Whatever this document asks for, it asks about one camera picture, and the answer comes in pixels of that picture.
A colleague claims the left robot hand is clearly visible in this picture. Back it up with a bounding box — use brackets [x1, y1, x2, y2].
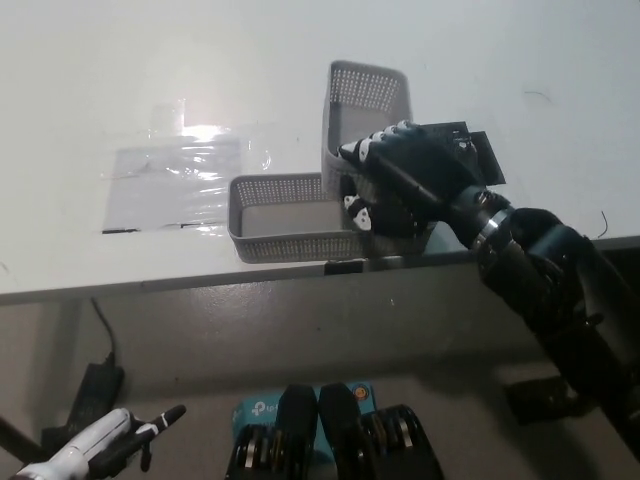
[19, 404, 188, 480]

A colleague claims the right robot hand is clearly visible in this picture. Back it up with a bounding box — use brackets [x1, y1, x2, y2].
[336, 119, 482, 240]

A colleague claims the short grey perforated basket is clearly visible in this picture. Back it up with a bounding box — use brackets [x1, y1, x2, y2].
[319, 60, 416, 202]

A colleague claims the teal cardboard router box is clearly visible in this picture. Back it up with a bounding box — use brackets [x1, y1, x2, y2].
[231, 381, 374, 454]

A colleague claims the black power adapter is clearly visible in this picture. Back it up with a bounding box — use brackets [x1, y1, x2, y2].
[68, 363, 126, 432]

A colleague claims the long grey perforated basket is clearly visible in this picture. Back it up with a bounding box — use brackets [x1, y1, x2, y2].
[227, 172, 437, 265]

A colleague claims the clear plastic sheet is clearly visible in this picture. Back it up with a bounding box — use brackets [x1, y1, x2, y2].
[101, 101, 274, 236]

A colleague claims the black power cable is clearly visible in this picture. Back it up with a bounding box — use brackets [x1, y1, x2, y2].
[89, 298, 118, 366]

